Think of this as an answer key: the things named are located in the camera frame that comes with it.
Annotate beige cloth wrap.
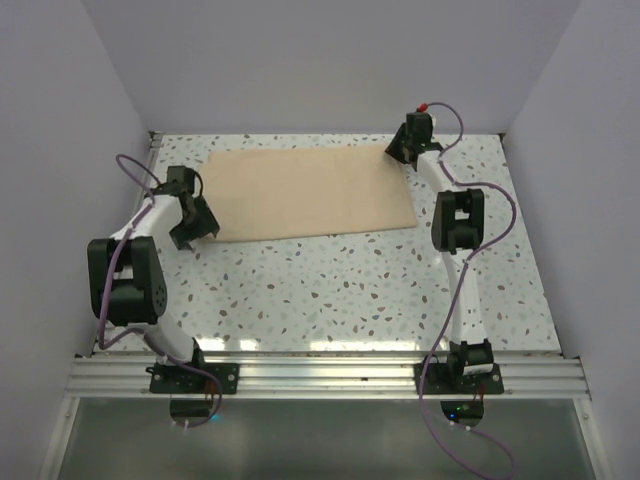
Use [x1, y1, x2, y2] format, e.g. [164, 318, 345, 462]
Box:
[199, 145, 417, 242]

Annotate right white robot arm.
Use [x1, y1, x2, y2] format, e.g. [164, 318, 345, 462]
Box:
[385, 104, 494, 395]

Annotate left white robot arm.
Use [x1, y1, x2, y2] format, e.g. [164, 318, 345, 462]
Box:
[87, 165, 221, 394]

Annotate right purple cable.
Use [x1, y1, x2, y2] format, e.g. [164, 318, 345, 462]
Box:
[417, 101, 519, 480]

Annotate purple cable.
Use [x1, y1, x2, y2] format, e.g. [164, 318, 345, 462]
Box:
[417, 101, 519, 480]
[96, 154, 224, 430]

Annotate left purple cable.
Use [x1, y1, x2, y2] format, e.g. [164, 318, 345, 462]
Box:
[96, 154, 224, 430]

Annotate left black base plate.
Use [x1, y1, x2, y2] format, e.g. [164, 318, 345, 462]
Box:
[145, 363, 240, 395]

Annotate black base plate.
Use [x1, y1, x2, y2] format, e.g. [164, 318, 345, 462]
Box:
[413, 359, 505, 395]
[145, 363, 240, 395]

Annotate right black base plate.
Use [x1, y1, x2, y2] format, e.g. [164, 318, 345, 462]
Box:
[413, 359, 505, 395]

